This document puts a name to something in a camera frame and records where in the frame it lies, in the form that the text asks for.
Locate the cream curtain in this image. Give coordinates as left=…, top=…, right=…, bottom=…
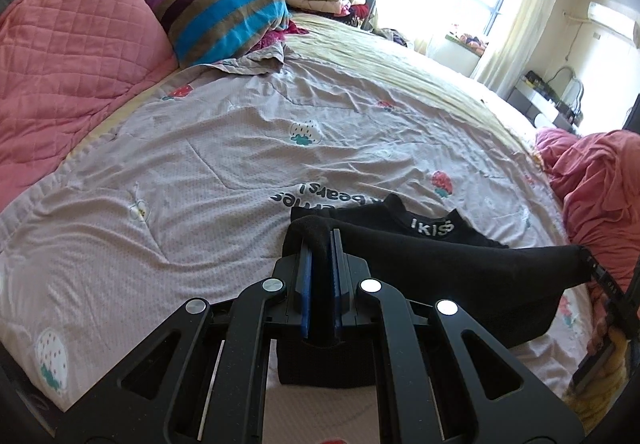
left=470, top=0, right=568, bottom=92

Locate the cluttered white desk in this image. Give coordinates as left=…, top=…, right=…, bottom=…
left=507, top=68, right=588, bottom=127

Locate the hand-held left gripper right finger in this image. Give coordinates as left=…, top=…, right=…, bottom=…
left=325, top=230, right=586, bottom=444

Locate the grey crumpled cloth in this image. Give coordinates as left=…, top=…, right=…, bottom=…
left=200, top=41, right=288, bottom=74

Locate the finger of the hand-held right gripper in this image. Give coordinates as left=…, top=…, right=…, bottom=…
left=582, top=249, right=632, bottom=312

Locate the white air conditioner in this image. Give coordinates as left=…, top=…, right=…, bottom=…
left=585, top=1, right=640, bottom=42

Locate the pink crumpled blanket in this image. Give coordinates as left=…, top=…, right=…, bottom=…
left=535, top=126, right=640, bottom=295

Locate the striped pillow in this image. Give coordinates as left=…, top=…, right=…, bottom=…
left=140, top=0, right=292, bottom=67

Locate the printed lilac bed quilt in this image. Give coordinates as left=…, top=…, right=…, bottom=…
left=0, top=24, right=591, bottom=444

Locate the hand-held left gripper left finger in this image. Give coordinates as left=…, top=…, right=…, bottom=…
left=55, top=244, right=315, bottom=444

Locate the black sweater with orange cuffs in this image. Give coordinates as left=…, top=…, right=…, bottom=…
left=277, top=194, right=593, bottom=387

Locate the pink quilted pillow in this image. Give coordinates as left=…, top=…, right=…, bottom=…
left=0, top=0, right=178, bottom=215

